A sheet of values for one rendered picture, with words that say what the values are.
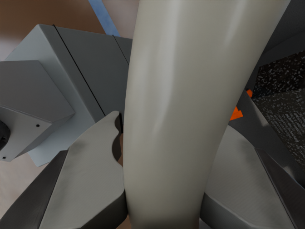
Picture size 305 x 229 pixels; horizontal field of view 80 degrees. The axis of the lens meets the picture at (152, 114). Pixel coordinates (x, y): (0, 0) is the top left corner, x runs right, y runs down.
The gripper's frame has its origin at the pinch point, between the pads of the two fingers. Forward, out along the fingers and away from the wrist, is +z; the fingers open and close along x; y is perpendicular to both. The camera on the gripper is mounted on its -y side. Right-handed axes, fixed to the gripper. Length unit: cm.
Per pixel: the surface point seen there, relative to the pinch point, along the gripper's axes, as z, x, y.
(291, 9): 102, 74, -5
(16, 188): 155, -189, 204
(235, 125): 94, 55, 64
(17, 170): 157, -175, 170
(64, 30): 58, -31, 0
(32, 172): 148, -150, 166
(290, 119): 39, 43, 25
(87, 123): 39, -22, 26
